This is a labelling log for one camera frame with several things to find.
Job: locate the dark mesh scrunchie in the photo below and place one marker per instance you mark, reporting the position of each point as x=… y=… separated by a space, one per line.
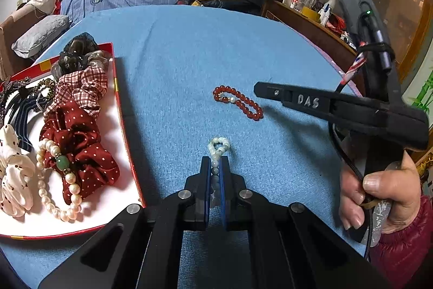
x=76 y=48

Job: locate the wooden desk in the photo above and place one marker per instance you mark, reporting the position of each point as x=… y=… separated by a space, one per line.
x=314 y=35

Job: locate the grey pillow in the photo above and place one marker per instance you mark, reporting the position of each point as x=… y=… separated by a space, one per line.
x=40 y=35

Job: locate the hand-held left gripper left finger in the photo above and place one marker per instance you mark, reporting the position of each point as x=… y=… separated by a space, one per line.
x=206 y=187

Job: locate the dark beaded hair clip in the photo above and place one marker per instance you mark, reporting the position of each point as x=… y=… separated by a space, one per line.
x=10 y=86

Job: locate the dark red dotted scrunchie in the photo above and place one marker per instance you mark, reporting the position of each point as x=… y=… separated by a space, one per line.
x=91 y=153

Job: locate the blue blanket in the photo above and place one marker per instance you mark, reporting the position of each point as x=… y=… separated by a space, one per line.
x=189 y=55

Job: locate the red rimmed white tray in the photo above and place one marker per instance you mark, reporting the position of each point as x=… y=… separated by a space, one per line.
x=101 y=214

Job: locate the person's right forearm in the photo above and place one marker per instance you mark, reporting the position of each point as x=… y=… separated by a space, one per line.
x=406 y=248

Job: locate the white dotted scrunchie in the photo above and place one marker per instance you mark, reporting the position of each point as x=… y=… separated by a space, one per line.
x=15 y=180

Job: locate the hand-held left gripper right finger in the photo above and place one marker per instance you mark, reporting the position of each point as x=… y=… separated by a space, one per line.
x=224 y=187

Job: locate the grey satin scrunchie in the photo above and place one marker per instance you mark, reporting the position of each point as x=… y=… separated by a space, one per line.
x=99 y=60

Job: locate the white spray bottle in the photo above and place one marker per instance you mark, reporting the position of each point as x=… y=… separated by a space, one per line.
x=328 y=6

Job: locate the brown sofa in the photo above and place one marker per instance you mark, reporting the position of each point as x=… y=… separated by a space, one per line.
x=6 y=45

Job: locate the person's right hand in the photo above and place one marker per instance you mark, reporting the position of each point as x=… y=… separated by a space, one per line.
x=399 y=194

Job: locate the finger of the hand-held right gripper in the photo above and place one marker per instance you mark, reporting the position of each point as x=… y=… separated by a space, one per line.
x=304 y=101

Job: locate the red plaid scrunchie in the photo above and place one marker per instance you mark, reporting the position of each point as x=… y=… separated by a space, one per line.
x=81 y=89

